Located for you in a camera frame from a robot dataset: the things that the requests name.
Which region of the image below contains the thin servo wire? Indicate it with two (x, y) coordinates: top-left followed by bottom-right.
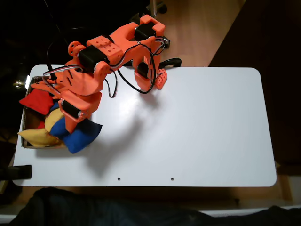
(104, 69), (119, 98)

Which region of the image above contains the office chair base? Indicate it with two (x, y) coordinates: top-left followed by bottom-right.
(145, 0), (168, 17)

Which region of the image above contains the white servo wire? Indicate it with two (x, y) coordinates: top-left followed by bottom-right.
(43, 65), (83, 80)

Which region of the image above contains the red fabric bean bag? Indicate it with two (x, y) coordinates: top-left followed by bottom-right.
(18, 89), (55, 116)

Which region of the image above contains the black table clamp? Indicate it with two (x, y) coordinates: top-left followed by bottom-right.
(159, 58), (182, 71)
(0, 164), (32, 181)

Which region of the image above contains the orange gripper camera mount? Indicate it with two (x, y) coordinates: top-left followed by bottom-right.
(30, 79), (63, 96)

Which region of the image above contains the yellow fabric bean bag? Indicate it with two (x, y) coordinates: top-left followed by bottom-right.
(44, 109), (64, 135)
(17, 128), (64, 148)

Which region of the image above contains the wooden table leg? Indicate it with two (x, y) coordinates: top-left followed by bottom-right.
(275, 161), (293, 202)

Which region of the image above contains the person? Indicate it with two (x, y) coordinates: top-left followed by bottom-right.
(9, 187), (301, 226)

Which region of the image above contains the black camera cable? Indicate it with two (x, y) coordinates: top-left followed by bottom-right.
(46, 27), (83, 82)

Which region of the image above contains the cardboard box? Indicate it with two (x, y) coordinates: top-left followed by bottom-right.
(20, 75), (69, 149)

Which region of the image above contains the black power cable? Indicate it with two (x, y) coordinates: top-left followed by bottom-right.
(117, 41), (158, 95)

